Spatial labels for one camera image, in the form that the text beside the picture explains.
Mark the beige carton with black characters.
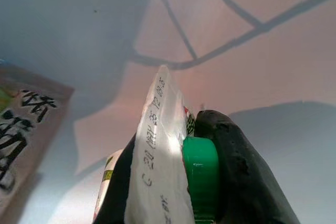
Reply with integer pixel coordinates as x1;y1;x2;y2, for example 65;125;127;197
0;60;76;210

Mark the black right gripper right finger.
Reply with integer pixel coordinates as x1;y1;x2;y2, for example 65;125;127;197
195;110;301;224

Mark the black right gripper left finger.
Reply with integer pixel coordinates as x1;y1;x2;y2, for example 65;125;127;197
93;135;137;224

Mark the red white carton green cap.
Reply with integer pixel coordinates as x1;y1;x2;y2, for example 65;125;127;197
95;64;220;224

